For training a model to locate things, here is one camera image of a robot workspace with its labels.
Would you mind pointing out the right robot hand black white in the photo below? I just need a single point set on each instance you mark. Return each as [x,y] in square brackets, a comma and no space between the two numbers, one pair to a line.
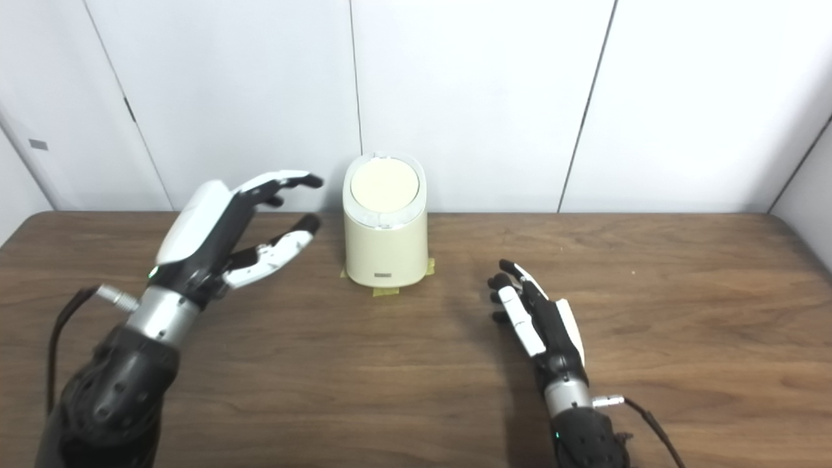
[556,338]

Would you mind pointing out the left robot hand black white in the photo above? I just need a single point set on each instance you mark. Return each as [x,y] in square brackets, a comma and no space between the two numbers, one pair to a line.
[195,227]

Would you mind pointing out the cream-colored bin with lid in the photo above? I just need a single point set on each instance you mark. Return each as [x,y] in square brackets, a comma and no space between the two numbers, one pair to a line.
[387,253]

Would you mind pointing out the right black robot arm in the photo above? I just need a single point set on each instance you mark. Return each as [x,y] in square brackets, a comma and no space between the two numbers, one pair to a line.
[585,435]

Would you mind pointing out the small grey wall label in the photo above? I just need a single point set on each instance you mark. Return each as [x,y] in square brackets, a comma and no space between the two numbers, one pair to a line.
[38,144]

